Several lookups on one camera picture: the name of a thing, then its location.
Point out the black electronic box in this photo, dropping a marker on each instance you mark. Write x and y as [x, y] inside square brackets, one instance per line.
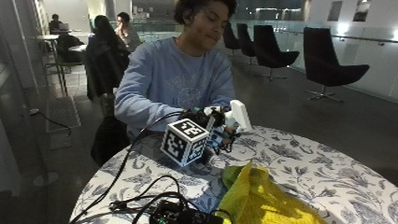
[182, 215]

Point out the white plastic bottle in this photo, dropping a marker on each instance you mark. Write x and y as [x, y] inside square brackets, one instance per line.
[239, 115]

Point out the metal handrail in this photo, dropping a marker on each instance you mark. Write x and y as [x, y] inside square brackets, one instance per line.
[343, 36]

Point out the open laptop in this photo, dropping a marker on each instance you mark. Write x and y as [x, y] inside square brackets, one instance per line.
[63, 26]

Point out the framed wall picture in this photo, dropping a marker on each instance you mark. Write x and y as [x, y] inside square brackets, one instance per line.
[334, 11]
[360, 11]

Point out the white cube with black markers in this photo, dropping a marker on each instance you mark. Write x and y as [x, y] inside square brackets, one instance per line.
[183, 143]

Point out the person in blue sweatshirt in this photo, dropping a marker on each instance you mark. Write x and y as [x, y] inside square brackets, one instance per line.
[173, 77]

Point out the grey floor mat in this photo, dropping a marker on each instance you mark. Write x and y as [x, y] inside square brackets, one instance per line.
[61, 113]

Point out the green item in bag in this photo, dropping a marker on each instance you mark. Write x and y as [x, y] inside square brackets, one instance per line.
[232, 175]

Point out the tall round table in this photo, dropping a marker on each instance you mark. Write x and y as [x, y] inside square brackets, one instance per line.
[46, 37]

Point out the white round table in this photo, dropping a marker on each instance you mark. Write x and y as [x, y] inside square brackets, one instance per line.
[78, 48]

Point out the blue floral tablecloth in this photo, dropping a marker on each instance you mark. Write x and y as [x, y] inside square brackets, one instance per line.
[314, 168]

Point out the large black swivel chair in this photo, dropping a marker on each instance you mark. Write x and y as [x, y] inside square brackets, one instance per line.
[324, 67]

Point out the yellow plastic bag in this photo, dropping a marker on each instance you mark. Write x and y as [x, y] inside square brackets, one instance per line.
[268, 202]

